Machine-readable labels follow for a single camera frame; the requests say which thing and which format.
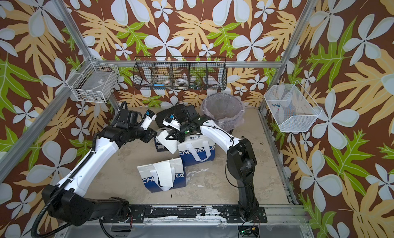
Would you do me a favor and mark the white receipt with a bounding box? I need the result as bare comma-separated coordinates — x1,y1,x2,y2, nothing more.
153,161,174,191
156,130,178,154

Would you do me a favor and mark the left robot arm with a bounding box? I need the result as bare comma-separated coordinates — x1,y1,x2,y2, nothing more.
31,102,157,238

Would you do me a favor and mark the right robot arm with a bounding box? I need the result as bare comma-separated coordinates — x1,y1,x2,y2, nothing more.
163,109,259,222

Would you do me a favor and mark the right blue takeout bag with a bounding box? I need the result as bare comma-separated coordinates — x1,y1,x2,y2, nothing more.
178,135,215,167

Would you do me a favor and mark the blue takeout bag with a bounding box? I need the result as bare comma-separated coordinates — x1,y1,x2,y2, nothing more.
178,135,215,167
137,158,187,192

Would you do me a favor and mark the front blue takeout bag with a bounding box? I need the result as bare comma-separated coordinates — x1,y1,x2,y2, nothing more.
137,158,187,192

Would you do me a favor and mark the small middle blue bag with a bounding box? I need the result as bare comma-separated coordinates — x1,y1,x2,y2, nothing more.
155,137,168,151

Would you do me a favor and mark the tape roll in basket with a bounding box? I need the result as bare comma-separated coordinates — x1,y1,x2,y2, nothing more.
173,78,189,88

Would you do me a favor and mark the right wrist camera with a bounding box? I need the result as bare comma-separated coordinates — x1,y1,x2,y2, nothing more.
162,114,181,131

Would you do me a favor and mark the black wire basket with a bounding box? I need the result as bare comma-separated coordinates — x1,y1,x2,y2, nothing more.
131,56,228,90

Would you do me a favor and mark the white wire basket left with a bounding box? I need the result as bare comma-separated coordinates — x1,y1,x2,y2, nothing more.
67,57,120,103

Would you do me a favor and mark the white wire basket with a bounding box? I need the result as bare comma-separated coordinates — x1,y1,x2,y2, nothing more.
264,81,323,133
67,57,120,103

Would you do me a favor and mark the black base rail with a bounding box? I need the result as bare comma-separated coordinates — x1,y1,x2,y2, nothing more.
104,205,268,224

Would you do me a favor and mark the white wire basket right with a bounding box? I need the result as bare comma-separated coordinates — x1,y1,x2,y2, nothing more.
264,81,323,133

